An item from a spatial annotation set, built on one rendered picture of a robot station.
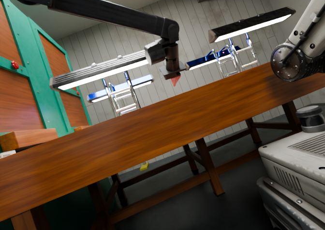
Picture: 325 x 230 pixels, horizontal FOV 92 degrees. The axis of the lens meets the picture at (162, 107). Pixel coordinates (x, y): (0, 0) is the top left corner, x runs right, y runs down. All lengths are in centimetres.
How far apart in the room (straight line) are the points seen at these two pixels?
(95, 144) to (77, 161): 8
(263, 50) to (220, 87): 271
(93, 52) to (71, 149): 265
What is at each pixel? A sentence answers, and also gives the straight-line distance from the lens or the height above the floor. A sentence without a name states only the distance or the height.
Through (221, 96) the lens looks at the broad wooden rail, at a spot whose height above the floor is 70.
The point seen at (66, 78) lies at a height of 107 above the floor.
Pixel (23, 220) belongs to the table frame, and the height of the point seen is 55.
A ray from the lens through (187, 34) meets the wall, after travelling 303.
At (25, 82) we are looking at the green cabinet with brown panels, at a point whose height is 117.
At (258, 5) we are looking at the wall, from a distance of 364.
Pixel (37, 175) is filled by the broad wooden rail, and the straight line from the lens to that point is 68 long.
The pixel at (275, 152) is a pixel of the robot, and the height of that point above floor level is 47.
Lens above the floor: 72
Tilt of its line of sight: 2 degrees up
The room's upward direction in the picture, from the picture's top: 20 degrees counter-clockwise
